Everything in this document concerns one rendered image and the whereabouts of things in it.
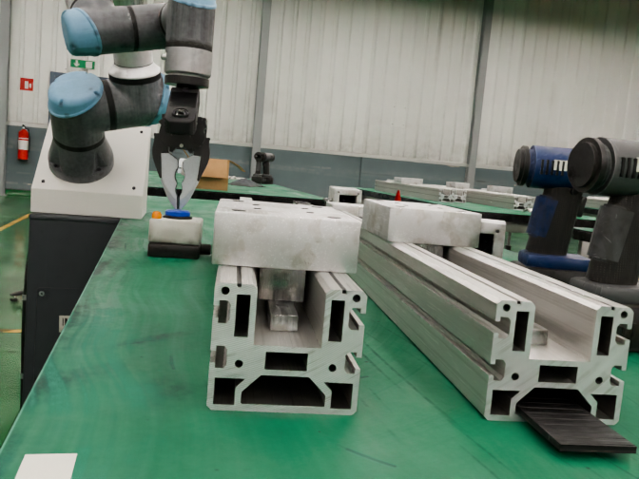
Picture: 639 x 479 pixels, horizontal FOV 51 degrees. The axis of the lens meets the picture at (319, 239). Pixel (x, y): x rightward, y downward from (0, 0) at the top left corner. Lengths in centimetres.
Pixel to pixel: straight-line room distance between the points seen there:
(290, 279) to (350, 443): 15
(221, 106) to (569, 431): 1185
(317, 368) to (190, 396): 9
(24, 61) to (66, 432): 1203
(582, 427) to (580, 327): 8
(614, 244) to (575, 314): 24
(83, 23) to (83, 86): 43
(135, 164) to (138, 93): 22
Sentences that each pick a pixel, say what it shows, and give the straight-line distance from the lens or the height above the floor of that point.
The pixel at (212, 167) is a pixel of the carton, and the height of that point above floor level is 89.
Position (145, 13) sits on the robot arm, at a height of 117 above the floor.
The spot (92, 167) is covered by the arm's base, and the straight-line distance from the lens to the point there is 167.
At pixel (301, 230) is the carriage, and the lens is 51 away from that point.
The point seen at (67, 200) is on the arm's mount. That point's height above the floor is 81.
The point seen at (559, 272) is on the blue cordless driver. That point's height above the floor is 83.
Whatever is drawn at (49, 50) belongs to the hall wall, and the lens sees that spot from 1237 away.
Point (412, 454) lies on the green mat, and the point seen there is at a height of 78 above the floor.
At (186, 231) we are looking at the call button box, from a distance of 108.
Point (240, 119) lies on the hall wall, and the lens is 1224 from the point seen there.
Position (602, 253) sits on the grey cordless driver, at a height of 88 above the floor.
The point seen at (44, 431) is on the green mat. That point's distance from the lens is 43.
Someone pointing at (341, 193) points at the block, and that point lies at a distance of 219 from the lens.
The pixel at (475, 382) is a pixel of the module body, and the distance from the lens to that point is 51.
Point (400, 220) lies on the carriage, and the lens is 78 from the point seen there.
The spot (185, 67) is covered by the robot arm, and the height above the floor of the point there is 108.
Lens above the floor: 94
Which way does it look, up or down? 6 degrees down
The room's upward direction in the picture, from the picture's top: 5 degrees clockwise
